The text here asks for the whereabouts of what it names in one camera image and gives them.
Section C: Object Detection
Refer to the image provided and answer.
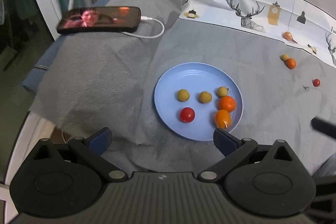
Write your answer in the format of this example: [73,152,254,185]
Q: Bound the white bed frame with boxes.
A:
[5,111,53,182]

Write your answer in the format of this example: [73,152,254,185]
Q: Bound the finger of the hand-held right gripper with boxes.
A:
[310,116,336,139]

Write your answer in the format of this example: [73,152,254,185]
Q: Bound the blue plastic plate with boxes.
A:
[154,62,243,141]

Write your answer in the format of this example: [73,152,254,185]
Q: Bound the glass sliding door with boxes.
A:
[0,0,55,72]

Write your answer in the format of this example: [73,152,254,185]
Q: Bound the white charging cable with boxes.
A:
[122,17,165,39]

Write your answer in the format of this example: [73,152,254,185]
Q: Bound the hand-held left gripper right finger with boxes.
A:
[198,128,316,183]

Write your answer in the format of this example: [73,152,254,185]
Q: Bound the blue mattress sheet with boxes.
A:
[22,40,61,94]

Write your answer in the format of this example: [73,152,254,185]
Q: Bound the black smartphone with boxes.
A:
[57,6,142,35]

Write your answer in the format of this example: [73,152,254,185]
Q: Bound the grey blanket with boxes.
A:
[28,0,336,174]

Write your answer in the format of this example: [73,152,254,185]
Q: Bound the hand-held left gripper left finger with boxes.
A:
[26,127,129,183]

